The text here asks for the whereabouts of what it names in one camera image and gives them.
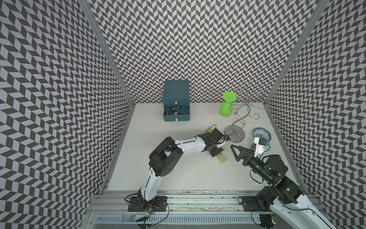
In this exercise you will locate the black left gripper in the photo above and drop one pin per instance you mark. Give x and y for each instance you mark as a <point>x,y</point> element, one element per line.
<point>215,153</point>

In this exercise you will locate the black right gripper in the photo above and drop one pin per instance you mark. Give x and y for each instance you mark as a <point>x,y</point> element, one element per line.
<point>249,153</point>

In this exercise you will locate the pale yellow cookie packet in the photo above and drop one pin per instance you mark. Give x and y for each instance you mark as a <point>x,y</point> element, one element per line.
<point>222,158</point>

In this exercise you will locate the black cookie packet barcode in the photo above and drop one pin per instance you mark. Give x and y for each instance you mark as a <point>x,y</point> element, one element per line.
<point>175,108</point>

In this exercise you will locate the lone black cookie packet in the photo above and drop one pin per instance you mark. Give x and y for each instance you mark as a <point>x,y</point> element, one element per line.
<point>172,113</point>

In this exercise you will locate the dark teal drawer box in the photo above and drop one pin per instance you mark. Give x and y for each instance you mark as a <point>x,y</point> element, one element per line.
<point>176,93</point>

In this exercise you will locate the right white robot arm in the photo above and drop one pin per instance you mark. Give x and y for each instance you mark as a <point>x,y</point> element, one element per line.
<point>282,195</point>

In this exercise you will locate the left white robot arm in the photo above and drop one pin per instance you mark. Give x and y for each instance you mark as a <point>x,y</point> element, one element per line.
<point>165,157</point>

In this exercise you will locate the yellow cookie packet top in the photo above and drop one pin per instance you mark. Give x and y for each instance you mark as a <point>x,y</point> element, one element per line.
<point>210,130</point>

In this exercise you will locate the blue floral ceramic bowl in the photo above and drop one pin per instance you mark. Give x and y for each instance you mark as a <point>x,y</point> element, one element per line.
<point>262,133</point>

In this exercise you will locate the green plastic goblet cup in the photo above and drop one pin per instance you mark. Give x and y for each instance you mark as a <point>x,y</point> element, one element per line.
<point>226,108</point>

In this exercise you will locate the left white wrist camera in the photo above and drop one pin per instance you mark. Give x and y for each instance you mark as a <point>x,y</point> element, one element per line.
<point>226,138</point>

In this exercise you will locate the chrome wire hook stand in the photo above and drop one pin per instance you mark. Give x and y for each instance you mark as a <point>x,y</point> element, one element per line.
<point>240,112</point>

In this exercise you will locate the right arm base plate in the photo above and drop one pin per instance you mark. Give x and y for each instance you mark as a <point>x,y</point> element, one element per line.
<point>254,203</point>

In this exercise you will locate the aluminium front rail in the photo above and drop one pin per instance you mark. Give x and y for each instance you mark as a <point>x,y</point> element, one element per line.
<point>194,208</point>

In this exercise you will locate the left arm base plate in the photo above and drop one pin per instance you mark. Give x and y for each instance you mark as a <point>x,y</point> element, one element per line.
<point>138,204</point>

